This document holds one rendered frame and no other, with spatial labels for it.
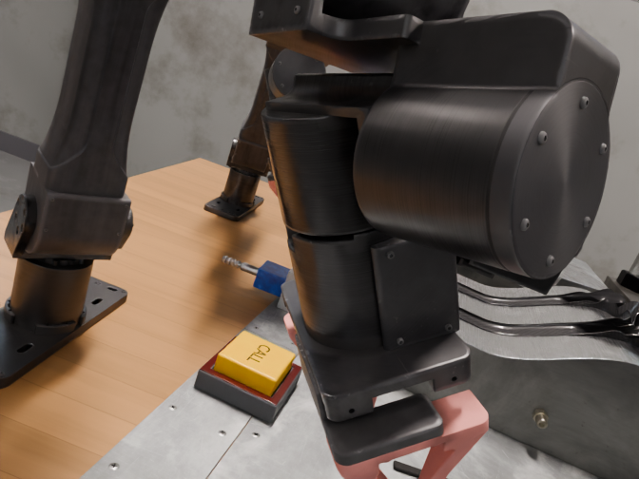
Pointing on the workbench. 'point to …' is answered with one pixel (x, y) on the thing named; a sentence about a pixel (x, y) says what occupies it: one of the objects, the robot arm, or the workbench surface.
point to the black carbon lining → (625, 318)
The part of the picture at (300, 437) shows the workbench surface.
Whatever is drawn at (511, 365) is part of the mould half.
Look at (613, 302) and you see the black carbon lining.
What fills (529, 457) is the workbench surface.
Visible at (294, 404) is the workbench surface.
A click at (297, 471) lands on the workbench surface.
